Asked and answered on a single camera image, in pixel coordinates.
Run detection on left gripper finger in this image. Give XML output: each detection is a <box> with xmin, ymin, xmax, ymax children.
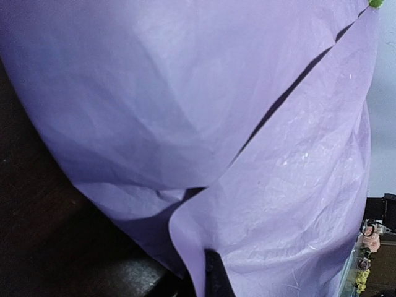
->
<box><xmin>205</xmin><ymin>249</ymin><xmax>235</xmax><ymax>297</ymax></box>

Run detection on pink wrapping paper sheet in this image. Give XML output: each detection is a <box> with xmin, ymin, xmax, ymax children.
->
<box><xmin>1</xmin><ymin>1</ymin><xmax>379</xmax><ymax>296</ymax></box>

